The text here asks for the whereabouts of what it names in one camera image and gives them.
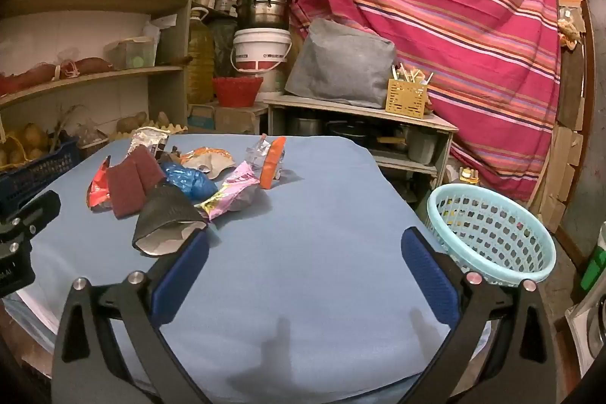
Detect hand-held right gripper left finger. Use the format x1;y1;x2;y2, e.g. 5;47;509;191
51;230;211;404

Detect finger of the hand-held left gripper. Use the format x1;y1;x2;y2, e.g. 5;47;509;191
0;190;62;246

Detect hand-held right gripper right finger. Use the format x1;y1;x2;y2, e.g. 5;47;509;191
400;226;557;404

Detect black wrapper with white inside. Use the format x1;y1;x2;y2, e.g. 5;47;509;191
131;183;210;258

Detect red and orange snack wrapper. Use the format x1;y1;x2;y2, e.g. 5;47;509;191
86;155;112;211

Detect pink snack wrapper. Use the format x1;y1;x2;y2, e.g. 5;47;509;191
195;161;262;221

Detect blue plastic bag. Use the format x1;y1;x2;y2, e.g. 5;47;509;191
160;162;219;200

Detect light blue plastic basket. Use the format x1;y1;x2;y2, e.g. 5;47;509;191
426;185;557;286

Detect maroon wrapper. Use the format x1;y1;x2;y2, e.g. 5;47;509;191
106;146;166;216

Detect orange and grey wrapper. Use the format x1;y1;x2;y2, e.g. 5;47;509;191
177;147;236;178

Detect silver and black wrapper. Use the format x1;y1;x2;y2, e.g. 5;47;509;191
130;127;170;159

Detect orange clear snack wrapper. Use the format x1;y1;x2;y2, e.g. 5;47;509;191
245;134;286;180

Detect dark blue crate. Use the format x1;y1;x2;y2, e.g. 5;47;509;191
0;136;81;210

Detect pile of potatoes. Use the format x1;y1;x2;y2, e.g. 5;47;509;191
0;123;52;166

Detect small oil bottle yellow cap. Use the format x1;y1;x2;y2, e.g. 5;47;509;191
456;166;482;188

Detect blue table cloth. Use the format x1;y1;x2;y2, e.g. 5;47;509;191
0;133;490;404

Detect egg carton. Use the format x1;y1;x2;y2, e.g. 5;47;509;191
108;111;188;143

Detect sweet potatoes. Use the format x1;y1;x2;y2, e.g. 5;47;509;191
0;57;115;95

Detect black pan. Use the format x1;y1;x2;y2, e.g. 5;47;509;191
326;120;414;150

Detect brown cardboard box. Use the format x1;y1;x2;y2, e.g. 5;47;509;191
187;101;267;135

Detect stacked cardboard sheets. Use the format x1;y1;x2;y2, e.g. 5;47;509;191
539;115;586;235

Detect green bottle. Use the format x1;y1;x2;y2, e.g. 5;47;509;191
579;221;606;292

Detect yellow utensil holder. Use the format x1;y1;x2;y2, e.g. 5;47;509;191
386;77;430;120

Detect low wooden cabinet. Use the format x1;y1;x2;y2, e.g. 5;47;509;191
262;95;460;207

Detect red plastic basket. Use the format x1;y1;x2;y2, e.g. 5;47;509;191
211;76;264;108

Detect clear plastic container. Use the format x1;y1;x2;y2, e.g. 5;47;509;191
105;37;157;72

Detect bundle of wooden utensils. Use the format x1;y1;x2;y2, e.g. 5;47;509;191
391;62;434;86

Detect large oil bottle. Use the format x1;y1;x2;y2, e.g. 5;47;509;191
187;6;217;106

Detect grey fabric bag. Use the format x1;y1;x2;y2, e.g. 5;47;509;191
284;18;397;109

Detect white plastic bucket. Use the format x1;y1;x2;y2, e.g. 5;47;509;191
230;28;292;76

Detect red striped curtain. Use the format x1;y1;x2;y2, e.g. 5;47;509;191
278;0;562;202

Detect steel cooking pot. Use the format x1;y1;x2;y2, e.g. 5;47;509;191
235;0;297;31

